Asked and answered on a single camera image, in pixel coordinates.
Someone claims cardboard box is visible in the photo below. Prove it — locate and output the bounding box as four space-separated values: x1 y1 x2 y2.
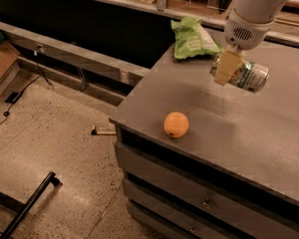
0 41 20 96

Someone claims small wooden stick on floor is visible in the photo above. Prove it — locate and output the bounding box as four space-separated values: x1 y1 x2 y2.
91 125 117 135

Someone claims grey low shelf rail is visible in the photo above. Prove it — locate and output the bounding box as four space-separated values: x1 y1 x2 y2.
0 22 150 106

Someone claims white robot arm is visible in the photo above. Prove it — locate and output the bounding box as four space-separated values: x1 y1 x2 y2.
214 0 288 85

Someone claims grey drawer cabinet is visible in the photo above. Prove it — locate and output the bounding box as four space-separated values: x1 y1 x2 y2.
111 42 299 239

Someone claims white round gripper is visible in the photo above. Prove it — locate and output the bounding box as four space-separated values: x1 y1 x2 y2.
214 9 275 85

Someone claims black power adapter with cable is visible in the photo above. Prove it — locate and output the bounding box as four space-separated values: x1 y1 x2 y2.
0 44 54 129

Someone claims black metal floor bar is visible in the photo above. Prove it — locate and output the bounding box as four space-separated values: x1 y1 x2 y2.
0 171 61 239

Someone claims orange fruit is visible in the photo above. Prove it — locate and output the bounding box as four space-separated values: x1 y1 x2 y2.
163 112 189 138

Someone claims silver green 7up can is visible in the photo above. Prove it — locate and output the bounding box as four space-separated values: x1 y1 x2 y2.
210 55 269 94

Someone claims green chip bag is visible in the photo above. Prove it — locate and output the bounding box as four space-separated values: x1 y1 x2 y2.
170 16 222 60

